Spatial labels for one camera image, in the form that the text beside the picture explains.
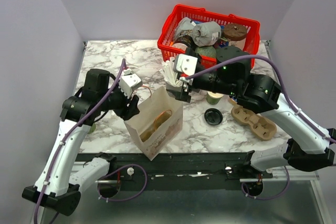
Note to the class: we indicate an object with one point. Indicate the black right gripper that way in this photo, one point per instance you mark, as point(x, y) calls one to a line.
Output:
point(182, 95)

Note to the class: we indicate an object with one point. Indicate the black mounting base rail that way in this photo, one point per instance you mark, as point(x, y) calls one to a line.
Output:
point(182, 171)

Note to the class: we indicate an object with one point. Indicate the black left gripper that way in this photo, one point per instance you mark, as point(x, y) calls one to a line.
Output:
point(133, 109)

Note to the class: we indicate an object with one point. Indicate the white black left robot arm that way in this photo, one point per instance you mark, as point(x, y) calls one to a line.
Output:
point(57, 188)

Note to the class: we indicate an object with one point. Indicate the green textured ball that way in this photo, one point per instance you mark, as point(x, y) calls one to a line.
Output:
point(207, 51)

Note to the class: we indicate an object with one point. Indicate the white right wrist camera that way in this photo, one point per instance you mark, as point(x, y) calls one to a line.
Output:
point(186, 66)

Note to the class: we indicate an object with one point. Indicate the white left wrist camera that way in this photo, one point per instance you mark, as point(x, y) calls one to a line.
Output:
point(129, 83)

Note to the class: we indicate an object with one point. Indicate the brown cardboard cup carrier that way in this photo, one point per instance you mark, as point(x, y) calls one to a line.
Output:
point(261, 127)

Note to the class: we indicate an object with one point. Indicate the grey wrapped bundle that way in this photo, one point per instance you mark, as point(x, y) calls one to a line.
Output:
point(206, 34)

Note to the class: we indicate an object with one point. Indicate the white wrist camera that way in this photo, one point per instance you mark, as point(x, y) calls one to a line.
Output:
point(186, 66)
point(129, 83)

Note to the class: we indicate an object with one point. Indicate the white wrapped straws bundle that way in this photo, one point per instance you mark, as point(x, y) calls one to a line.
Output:
point(170, 77)

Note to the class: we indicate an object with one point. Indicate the green paper coffee cup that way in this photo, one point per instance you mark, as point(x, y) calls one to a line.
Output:
point(92, 128)

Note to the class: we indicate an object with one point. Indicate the cream printed paper bag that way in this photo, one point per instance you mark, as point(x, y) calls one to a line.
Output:
point(159, 103)

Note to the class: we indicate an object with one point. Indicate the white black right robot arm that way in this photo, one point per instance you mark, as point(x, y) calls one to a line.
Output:
point(256, 85)

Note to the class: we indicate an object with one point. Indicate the dark printed paper cup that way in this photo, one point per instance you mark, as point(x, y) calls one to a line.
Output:
point(184, 40)

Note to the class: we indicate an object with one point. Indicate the brown lidded white tub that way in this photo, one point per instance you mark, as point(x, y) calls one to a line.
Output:
point(235, 34)

